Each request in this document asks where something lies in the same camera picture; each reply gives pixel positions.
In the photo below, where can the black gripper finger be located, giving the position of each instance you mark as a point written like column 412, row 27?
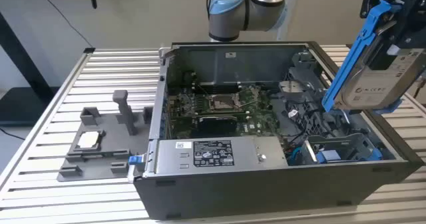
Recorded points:
column 384, row 60

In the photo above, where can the hard disk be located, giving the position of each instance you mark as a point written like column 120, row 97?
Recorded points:
column 353, row 64
column 328, row 157

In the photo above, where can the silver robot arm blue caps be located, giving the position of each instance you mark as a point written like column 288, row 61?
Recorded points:
column 229, row 22

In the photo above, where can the green motherboard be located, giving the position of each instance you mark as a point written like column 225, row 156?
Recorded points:
column 260, row 119

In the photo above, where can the silver power supply unit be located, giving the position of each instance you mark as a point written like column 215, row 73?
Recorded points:
column 267, row 146

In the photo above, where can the CPU socket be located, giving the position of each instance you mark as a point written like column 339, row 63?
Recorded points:
column 220, row 104

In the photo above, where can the black graphics card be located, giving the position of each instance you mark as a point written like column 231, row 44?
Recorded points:
column 216, row 126

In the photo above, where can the black open PC case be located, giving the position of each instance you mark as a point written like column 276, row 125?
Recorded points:
column 233, row 196

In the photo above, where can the blue case latch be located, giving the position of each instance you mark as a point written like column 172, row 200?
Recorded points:
column 133, row 160

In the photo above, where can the black table corner cap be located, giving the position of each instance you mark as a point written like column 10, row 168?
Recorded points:
column 90, row 50

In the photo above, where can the silver CPU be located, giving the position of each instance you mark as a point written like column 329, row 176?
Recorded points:
column 88, row 139

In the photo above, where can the grey parts rack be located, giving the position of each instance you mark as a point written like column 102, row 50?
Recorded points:
column 90, row 170

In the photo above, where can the black monitor stand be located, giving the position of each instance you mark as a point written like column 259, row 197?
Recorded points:
column 20, row 104

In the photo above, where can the silver metal bracket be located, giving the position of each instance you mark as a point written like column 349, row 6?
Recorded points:
column 291, row 86

